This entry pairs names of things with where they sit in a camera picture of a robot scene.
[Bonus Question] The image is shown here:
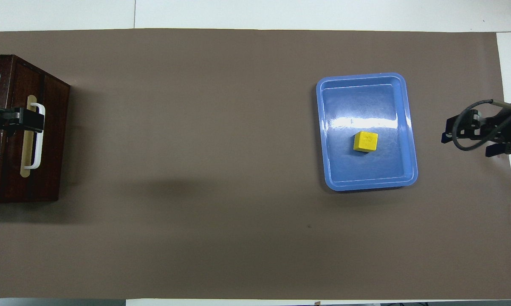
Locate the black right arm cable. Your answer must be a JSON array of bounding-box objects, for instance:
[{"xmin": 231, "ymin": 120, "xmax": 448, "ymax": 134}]
[{"xmin": 452, "ymin": 99, "xmax": 511, "ymax": 152}]

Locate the yellow block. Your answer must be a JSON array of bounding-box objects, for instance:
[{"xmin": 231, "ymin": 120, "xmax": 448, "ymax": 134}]
[{"xmin": 353, "ymin": 131, "xmax": 379, "ymax": 153}]

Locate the dark wooden cabinet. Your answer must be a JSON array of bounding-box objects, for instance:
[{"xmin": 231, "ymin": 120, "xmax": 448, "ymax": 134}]
[{"xmin": 0, "ymin": 54, "xmax": 71, "ymax": 204}]

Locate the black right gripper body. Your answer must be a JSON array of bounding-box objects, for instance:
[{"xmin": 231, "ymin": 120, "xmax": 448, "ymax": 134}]
[{"xmin": 478, "ymin": 97, "xmax": 511, "ymax": 148}]

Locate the wooden drawer with dark front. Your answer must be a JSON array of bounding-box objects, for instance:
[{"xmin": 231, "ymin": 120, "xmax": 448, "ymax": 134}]
[{"xmin": 10, "ymin": 57, "xmax": 47, "ymax": 203}]

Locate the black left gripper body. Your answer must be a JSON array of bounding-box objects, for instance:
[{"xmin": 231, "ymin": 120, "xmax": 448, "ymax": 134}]
[{"xmin": 0, "ymin": 98, "xmax": 25, "ymax": 132}]

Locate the blue plastic tray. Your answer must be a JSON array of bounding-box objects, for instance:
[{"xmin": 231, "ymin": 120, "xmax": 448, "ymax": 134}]
[{"xmin": 316, "ymin": 73, "xmax": 419, "ymax": 192}]

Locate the brown table mat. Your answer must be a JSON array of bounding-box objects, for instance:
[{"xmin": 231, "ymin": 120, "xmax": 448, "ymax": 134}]
[{"xmin": 0, "ymin": 28, "xmax": 511, "ymax": 300}]

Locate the white drawer handle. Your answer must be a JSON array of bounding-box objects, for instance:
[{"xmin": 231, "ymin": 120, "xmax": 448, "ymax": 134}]
[{"xmin": 24, "ymin": 103, "xmax": 46, "ymax": 170}]

